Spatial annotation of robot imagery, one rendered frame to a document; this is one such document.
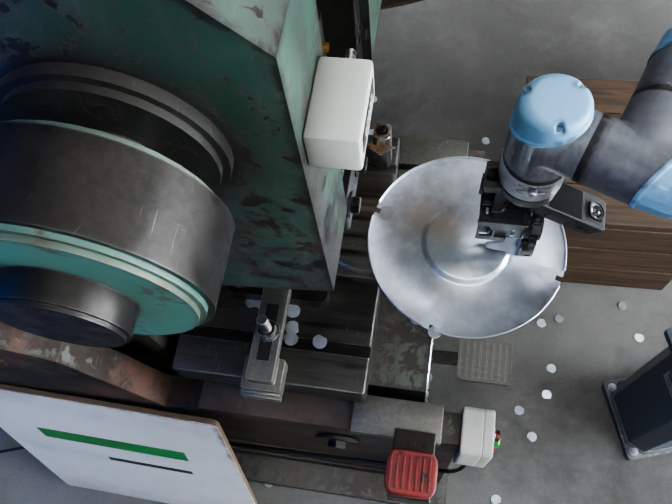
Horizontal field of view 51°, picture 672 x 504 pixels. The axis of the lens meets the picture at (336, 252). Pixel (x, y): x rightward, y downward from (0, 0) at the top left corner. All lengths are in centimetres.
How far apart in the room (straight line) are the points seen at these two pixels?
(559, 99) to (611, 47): 160
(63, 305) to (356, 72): 25
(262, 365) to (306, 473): 73
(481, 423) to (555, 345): 75
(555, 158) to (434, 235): 34
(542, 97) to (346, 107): 29
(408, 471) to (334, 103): 61
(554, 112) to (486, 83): 146
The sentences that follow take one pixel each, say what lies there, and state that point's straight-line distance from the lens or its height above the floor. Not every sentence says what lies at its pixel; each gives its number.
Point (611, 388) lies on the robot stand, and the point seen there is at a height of 3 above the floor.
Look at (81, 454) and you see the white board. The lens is 160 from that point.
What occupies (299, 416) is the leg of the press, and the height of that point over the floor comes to 62.
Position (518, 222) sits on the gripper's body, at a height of 93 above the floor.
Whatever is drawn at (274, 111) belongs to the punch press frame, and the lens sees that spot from 44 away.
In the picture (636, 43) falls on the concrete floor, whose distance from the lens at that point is 236.
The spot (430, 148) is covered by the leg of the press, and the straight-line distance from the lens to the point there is 129.
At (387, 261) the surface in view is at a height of 79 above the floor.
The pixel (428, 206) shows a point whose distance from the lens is 107.
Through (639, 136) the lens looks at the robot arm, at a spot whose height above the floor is 113.
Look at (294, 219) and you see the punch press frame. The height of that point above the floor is 123.
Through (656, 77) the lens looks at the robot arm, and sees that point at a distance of 81.
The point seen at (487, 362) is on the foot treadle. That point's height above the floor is 16.
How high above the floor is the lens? 173
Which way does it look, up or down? 66 degrees down
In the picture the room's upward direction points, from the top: 12 degrees counter-clockwise
